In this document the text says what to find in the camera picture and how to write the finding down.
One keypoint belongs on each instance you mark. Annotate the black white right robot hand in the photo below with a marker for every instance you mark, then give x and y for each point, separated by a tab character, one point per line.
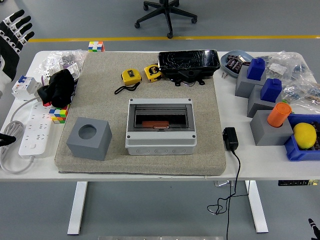
314	230

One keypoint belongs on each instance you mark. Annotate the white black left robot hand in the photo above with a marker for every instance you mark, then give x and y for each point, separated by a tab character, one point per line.
8	55

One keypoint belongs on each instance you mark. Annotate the grey cube holder block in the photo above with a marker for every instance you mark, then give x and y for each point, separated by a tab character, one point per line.
265	135
255	105
243	87
87	147

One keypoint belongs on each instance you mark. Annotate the orange cylinder battery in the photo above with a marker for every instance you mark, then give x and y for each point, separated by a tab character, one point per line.
278	113
148	123

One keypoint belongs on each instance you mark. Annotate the grey electrical box clear lid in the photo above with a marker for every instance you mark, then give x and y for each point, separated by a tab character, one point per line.
160	143

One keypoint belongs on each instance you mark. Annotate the white circuit breaker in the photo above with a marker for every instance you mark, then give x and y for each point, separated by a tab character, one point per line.
23	86

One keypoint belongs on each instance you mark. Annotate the black table control panel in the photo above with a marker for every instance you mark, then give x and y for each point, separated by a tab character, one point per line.
295	183

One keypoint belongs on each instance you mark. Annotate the clear bag of small parts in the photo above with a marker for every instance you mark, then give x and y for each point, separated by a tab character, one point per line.
287	62
305	92
65	58

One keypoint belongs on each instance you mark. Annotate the white table leg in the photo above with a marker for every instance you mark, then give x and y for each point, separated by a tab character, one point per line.
258	212
76	212

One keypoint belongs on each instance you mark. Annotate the small red item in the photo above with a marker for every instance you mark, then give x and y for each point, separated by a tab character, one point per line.
46	103

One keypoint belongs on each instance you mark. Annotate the black cloth glove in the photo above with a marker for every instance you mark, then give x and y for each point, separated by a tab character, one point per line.
62	87

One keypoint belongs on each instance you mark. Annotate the colourful puzzle cube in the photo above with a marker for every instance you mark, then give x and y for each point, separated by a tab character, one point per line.
60	115

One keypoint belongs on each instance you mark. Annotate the blue plastic bin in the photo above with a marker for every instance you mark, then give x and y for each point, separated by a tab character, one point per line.
295	152

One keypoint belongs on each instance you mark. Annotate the white-faced puzzle cube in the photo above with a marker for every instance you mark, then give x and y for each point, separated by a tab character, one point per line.
96	46

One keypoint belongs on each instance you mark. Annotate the white power strip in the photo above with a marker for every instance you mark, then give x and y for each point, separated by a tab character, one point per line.
35	140

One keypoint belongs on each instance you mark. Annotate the dark packets in bin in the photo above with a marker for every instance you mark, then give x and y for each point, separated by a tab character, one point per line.
317	140

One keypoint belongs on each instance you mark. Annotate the yellow lemon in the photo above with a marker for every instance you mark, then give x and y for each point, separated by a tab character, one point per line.
305	135

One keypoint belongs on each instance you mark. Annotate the black power adapter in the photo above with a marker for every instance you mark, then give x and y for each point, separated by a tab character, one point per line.
230	138

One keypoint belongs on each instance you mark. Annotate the grey-brown mat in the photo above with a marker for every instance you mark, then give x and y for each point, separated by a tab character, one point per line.
212	150

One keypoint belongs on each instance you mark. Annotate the blue square block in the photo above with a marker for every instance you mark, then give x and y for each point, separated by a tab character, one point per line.
271	90
256	68

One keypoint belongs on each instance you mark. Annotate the black plastic tray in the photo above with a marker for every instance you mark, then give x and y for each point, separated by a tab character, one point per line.
187	60

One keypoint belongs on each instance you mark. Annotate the small metal clip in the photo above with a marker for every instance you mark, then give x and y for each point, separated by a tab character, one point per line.
224	75

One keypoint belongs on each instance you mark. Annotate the dark snack packet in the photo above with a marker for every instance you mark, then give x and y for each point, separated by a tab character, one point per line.
237	67
231	61

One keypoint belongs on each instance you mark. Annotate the silver foil packet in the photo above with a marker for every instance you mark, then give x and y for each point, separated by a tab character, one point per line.
242	59

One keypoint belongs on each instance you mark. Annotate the blue-grey shallow dish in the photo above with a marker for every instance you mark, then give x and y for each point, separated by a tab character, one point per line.
235	53

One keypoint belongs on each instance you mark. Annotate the silver metal bracket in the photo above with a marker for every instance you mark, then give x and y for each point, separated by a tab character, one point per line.
222	183

